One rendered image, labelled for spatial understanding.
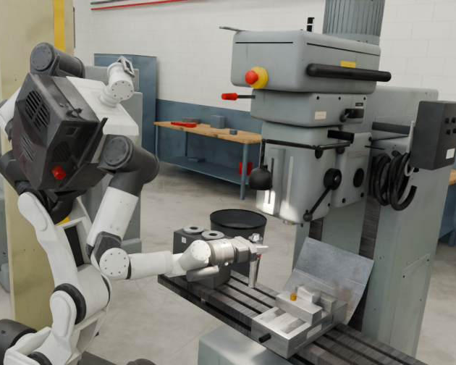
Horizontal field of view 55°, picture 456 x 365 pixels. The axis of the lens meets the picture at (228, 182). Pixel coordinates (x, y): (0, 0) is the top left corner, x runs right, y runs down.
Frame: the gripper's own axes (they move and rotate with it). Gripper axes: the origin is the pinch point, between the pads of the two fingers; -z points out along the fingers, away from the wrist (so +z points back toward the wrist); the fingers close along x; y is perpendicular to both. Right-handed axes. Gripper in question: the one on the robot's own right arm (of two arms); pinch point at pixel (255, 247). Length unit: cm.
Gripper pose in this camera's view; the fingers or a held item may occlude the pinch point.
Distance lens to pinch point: 147.2
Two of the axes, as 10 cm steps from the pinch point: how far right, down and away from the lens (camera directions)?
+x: -5.2, -2.4, 8.2
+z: -8.5, 0.7, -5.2
